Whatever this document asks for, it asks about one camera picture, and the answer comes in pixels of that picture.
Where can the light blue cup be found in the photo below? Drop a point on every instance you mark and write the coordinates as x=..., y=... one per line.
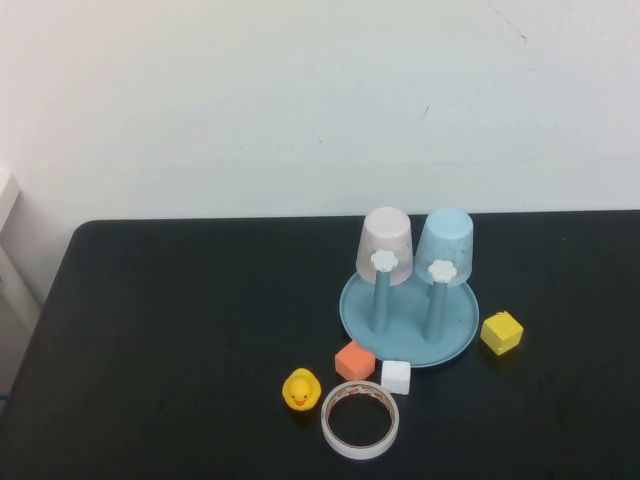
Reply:
x=445, y=235

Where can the pink cup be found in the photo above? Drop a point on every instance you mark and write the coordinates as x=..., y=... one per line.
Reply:
x=387, y=235

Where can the blue cup stand with pegs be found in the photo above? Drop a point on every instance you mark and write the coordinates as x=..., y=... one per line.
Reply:
x=450, y=320

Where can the orange cube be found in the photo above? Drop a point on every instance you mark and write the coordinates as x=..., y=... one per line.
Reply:
x=352, y=362

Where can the yellow rubber duck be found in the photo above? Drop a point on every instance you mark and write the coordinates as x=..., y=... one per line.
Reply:
x=301, y=390

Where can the white cube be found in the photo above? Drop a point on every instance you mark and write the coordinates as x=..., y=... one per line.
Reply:
x=396, y=377

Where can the white tape roll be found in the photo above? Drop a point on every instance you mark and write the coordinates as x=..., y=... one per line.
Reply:
x=332, y=440

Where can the yellow cube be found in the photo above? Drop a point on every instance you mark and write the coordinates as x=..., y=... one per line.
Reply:
x=501, y=333

